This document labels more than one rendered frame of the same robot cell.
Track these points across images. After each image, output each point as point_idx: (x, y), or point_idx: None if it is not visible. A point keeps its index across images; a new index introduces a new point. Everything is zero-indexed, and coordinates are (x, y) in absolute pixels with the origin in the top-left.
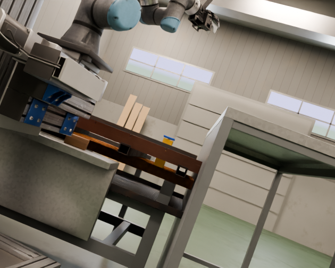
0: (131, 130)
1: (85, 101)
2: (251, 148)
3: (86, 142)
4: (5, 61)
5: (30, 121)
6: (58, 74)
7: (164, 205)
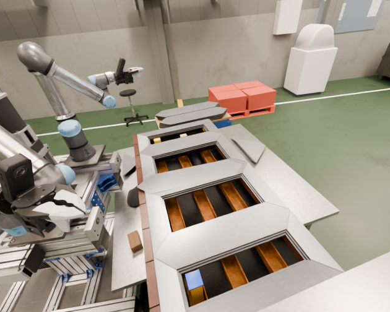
0: (153, 254)
1: (75, 247)
2: None
3: (131, 249)
4: None
5: (47, 260)
6: None
7: None
